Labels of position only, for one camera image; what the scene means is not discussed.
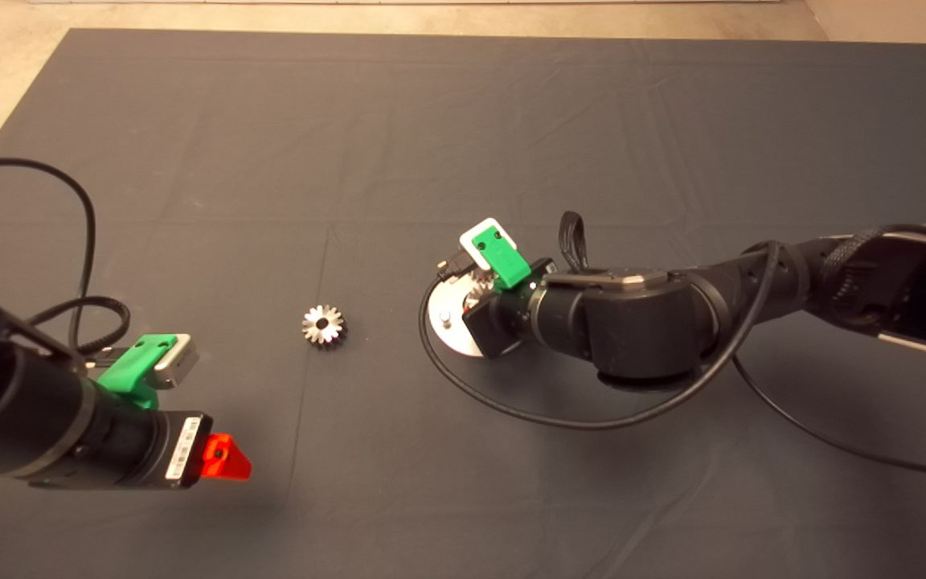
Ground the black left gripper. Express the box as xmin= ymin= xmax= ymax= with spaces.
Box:
xmin=25 ymin=386 xmax=253 ymax=491

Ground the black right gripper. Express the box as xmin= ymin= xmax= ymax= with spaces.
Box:
xmin=463 ymin=257 xmax=558 ymax=359

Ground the large steel gear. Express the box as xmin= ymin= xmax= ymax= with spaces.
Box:
xmin=301 ymin=304 xmax=348 ymax=350

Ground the round metal plate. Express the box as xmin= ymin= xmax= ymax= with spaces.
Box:
xmin=428 ymin=272 xmax=504 ymax=358

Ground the dark grey table cloth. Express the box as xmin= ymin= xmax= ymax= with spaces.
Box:
xmin=0 ymin=30 xmax=926 ymax=579

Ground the green right camera mount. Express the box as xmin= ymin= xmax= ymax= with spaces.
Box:
xmin=471 ymin=227 xmax=532 ymax=291

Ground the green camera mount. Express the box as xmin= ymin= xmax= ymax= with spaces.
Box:
xmin=471 ymin=227 xmax=532 ymax=291
xmin=97 ymin=334 xmax=178 ymax=409

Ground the silver right camera box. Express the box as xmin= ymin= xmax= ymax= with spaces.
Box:
xmin=460 ymin=217 xmax=520 ymax=271

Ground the silver camera box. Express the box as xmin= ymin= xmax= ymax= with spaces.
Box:
xmin=156 ymin=334 xmax=199 ymax=388
xmin=460 ymin=217 xmax=520 ymax=271

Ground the black braided cable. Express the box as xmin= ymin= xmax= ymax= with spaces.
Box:
xmin=29 ymin=296 xmax=132 ymax=356
xmin=558 ymin=211 xmax=590 ymax=273

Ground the silver left camera box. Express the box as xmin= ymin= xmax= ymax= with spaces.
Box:
xmin=156 ymin=334 xmax=199 ymax=388

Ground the green left camera mount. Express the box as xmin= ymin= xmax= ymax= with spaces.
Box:
xmin=97 ymin=334 xmax=178 ymax=409

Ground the black right camera cable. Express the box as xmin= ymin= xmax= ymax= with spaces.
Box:
xmin=419 ymin=241 xmax=926 ymax=482

